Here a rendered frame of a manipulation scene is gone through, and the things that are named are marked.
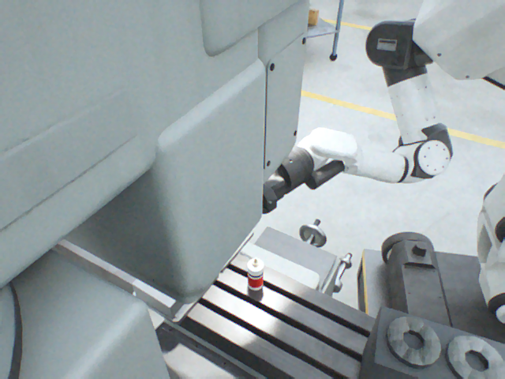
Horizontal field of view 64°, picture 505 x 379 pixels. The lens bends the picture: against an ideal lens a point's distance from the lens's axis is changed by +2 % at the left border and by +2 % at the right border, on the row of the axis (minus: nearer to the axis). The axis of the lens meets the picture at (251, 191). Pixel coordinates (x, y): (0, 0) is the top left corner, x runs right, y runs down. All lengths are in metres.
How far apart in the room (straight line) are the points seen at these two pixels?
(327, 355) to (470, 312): 0.73
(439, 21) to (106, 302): 0.75
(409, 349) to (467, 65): 0.54
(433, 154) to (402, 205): 1.76
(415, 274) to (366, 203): 1.15
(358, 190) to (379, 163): 1.80
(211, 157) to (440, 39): 0.59
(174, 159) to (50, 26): 0.14
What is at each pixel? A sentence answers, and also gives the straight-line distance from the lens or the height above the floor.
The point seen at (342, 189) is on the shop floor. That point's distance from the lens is 2.72.
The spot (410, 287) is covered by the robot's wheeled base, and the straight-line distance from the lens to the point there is 1.54.
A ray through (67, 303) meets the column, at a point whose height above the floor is 1.52.
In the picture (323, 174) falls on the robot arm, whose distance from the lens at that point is 0.87.
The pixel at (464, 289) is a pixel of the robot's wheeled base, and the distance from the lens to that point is 1.64.
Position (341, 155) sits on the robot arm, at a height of 1.27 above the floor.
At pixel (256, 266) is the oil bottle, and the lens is 0.98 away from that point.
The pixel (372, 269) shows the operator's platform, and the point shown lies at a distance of 1.79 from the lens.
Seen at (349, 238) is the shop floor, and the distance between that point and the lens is 2.42.
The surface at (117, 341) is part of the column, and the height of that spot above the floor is 1.52.
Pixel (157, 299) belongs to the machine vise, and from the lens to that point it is 0.98.
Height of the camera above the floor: 1.78
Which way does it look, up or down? 42 degrees down
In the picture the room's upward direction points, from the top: straight up
